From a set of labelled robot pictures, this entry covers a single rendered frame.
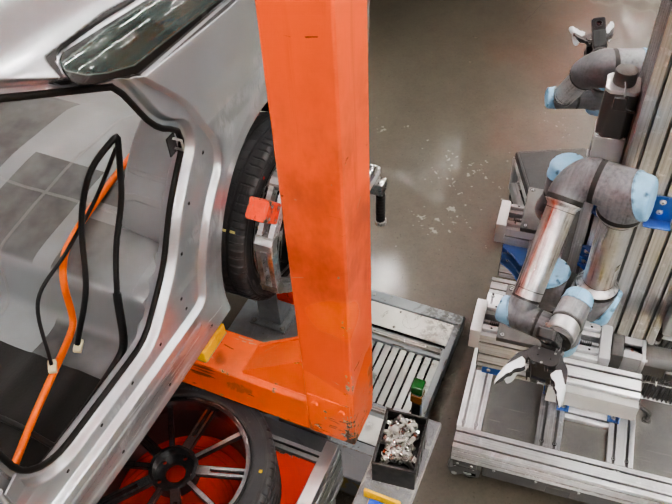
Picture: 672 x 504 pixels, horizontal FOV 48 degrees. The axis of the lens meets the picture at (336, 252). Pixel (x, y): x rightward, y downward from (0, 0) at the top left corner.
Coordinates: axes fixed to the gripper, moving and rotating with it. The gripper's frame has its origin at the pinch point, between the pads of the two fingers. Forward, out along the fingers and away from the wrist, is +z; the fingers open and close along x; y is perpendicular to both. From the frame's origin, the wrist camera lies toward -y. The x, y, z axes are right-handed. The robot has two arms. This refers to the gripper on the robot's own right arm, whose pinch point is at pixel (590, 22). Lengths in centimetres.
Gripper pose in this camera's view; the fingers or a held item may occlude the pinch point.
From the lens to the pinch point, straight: 302.7
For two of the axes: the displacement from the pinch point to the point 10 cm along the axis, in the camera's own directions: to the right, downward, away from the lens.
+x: 9.8, -0.8, -1.7
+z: 0.6, -7.2, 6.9
